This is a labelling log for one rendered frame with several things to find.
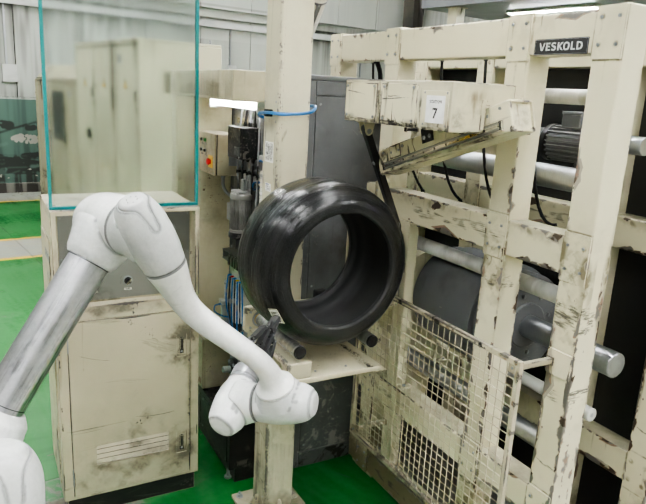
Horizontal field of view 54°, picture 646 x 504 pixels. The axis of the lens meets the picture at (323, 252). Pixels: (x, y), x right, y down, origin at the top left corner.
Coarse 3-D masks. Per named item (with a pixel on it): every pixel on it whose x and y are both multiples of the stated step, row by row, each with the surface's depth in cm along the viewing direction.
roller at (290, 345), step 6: (258, 318) 234; (264, 318) 232; (258, 324) 233; (264, 324) 229; (276, 336) 220; (282, 336) 217; (282, 342) 215; (288, 342) 212; (294, 342) 211; (288, 348) 211; (294, 348) 208; (300, 348) 208; (294, 354) 208; (300, 354) 208
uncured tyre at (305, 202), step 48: (288, 192) 207; (336, 192) 202; (240, 240) 214; (288, 240) 196; (384, 240) 231; (288, 288) 199; (336, 288) 241; (384, 288) 219; (288, 336) 211; (336, 336) 213
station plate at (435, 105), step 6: (432, 96) 189; (438, 96) 186; (444, 96) 184; (426, 102) 192; (432, 102) 189; (438, 102) 187; (444, 102) 184; (426, 108) 192; (432, 108) 189; (438, 108) 187; (444, 108) 184; (426, 114) 192; (432, 114) 189; (438, 114) 187; (426, 120) 192; (432, 120) 190; (438, 120) 187
